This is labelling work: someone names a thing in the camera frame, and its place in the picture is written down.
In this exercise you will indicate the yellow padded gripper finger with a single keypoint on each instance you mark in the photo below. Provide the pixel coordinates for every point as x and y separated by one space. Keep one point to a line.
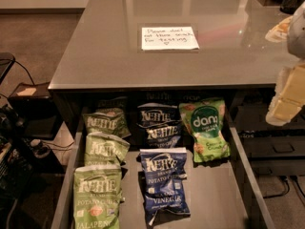
289 96

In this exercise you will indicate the green rice chip bag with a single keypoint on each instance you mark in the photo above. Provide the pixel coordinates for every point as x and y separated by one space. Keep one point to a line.
204 122

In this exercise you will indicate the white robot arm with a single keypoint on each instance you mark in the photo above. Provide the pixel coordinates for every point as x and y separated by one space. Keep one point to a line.
292 31

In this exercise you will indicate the open grey top drawer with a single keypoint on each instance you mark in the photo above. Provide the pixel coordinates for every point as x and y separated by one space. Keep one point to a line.
222 194

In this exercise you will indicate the blue Kettle bag middle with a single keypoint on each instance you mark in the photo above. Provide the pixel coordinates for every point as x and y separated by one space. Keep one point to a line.
163 136

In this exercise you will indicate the dark blue Kettle bag rear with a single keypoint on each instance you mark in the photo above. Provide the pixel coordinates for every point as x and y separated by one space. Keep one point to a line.
151 114

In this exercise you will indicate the blue Kettle vinegar bag front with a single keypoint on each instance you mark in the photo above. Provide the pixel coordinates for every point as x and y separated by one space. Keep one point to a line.
164 171

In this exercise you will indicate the green Kettle bag far back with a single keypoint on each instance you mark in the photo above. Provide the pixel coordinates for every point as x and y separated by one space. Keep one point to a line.
119 102

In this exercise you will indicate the green Kettle bag rear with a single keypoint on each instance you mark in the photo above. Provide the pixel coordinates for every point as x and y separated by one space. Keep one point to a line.
111 121

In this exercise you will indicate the green Kettle bag middle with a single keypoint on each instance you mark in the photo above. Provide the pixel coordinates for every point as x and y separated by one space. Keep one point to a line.
105 149

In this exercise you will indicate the green Kettle jalapeno bag front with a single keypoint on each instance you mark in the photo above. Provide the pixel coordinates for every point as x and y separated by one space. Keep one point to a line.
96 196

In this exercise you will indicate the black cabinet with drawers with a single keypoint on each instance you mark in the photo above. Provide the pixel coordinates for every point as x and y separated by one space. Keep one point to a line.
271 150

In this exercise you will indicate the white handwritten paper note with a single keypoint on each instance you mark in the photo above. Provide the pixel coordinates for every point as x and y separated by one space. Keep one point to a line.
168 38

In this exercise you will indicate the dark box with sticky note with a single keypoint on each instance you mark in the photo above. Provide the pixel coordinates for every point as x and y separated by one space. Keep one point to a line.
35 104

